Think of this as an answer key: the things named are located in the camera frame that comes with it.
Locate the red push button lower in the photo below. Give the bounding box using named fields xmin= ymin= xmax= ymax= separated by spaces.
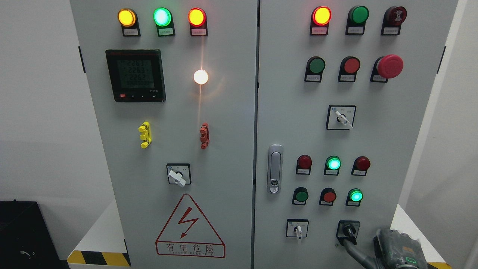
xmin=319 ymin=188 xmax=337 ymax=206

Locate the orange red indicator right door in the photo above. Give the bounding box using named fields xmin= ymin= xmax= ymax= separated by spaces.
xmin=310 ymin=6 xmax=332 ymax=36

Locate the green push button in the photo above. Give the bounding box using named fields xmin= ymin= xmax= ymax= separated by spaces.
xmin=292 ymin=187 xmax=309 ymax=205
xmin=304 ymin=56 xmax=326 ymax=83

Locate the grey electrical cabinet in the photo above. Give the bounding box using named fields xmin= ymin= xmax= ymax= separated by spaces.
xmin=70 ymin=0 xmax=458 ymax=269

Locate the green lit indicator middle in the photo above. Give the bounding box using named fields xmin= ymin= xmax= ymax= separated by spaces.
xmin=324 ymin=155 xmax=342 ymax=176

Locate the black box on floor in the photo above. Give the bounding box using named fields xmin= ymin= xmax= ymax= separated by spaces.
xmin=0 ymin=200 xmax=62 ymax=269

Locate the dark red indicator right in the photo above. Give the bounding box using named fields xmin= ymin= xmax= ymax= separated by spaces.
xmin=351 ymin=156 xmax=371 ymax=176

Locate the silver door handle lock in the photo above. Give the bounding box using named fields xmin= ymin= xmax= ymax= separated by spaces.
xmin=267 ymin=144 xmax=283 ymax=194

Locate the orange red indicator door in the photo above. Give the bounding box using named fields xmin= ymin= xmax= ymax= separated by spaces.
xmin=310 ymin=6 xmax=332 ymax=36
xmin=188 ymin=7 xmax=208 ymax=36

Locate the yellow terminal connector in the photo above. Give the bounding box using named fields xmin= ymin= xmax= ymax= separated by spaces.
xmin=138 ymin=121 xmax=152 ymax=149

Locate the red push button upper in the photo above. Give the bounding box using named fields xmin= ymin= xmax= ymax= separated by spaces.
xmin=338 ymin=56 xmax=361 ymax=83

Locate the black digital power meter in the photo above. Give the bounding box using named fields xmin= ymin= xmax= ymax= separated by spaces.
xmin=105 ymin=49 xmax=166 ymax=103

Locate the white selector switch left door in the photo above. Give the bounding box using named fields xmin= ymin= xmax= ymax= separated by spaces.
xmin=166 ymin=163 xmax=192 ymax=187

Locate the yellow indicator light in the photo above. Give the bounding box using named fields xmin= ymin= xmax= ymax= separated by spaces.
xmin=117 ymin=8 xmax=141 ymax=36

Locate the white selector switch lower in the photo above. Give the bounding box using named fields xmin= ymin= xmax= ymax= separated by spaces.
xmin=285 ymin=219 xmax=309 ymax=244

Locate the red emergency stop mushroom button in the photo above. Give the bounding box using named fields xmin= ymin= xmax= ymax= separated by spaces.
xmin=370 ymin=54 xmax=404 ymax=83

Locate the red push button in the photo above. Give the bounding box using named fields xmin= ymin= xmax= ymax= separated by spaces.
xmin=319 ymin=188 xmax=337 ymax=206
xmin=338 ymin=56 xmax=361 ymax=83

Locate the orange red indicator left door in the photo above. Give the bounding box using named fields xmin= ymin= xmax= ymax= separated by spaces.
xmin=188 ymin=7 xmax=208 ymax=36

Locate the white selector switch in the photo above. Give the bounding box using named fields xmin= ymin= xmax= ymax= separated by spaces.
xmin=285 ymin=219 xmax=309 ymax=244
xmin=326 ymin=105 xmax=357 ymax=130

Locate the red black buzzer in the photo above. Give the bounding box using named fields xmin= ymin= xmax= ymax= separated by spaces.
xmin=381 ymin=6 xmax=407 ymax=35

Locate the red terminal connector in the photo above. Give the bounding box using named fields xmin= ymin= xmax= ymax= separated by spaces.
xmin=199 ymin=122 xmax=210 ymax=149

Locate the white glowing lamp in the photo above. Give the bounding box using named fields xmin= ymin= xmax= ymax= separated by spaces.
xmin=193 ymin=69 xmax=209 ymax=85

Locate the dark red indicator left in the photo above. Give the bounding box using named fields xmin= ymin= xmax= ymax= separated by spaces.
xmin=296 ymin=155 xmax=312 ymax=175

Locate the dark green indicator top right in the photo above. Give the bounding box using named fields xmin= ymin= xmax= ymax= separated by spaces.
xmin=345 ymin=6 xmax=369 ymax=35

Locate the dark red indicator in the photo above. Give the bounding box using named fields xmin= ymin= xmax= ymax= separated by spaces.
xmin=351 ymin=156 xmax=371 ymax=176
xmin=296 ymin=155 xmax=312 ymax=175

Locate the green lit indicator top left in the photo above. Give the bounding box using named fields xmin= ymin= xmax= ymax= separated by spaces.
xmin=153 ymin=7 xmax=176 ymax=36

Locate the white selector switch upper right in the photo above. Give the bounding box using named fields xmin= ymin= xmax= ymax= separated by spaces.
xmin=326 ymin=105 xmax=357 ymax=130

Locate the green lit indicator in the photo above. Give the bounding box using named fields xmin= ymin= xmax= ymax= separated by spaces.
xmin=324 ymin=155 xmax=342 ymax=176
xmin=153 ymin=7 xmax=176 ymax=36

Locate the green push button lower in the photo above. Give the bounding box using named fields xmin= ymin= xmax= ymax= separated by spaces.
xmin=292 ymin=187 xmax=309 ymax=205

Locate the black rotary knob switch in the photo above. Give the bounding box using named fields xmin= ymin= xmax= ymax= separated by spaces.
xmin=336 ymin=220 xmax=360 ymax=246

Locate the red high voltage warning sticker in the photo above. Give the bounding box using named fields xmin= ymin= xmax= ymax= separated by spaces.
xmin=156 ymin=194 xmax=226 ymax=258

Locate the green lit button lower right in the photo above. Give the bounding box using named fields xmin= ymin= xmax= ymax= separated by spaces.
xmin=345 ymin=188 xmax=363 ymax=207

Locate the green push button upper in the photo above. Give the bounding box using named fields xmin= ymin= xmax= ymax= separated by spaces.
xmin=304 ymin=56 xmax=326 ymax=83

